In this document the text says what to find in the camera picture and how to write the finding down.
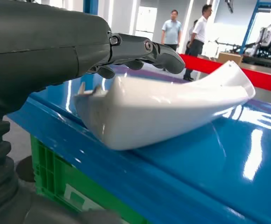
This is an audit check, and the silver humanoid robot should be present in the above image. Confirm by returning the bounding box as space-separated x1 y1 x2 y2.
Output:
243 6 271 70

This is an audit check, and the person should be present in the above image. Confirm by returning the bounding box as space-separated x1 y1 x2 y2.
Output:
183 4 213 82
185 19 198 56
160 9 182 53

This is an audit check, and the blue metal gantry frame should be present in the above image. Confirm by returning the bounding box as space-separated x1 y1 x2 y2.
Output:
240 0 271 55

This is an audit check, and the red barrier tape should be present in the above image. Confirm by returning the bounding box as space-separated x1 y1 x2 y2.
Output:
179 54 271 95

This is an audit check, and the black hanging device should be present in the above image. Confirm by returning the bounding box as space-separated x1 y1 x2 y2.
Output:
224 0 235 14

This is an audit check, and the blue metal shelf rack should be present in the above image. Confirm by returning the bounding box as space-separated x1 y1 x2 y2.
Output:
7 0 271 224

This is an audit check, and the brown cardboard box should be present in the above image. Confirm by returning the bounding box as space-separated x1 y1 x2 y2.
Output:
216 52 244 66

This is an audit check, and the green plastic crate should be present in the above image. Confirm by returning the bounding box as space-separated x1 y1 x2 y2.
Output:
30 135 150 224

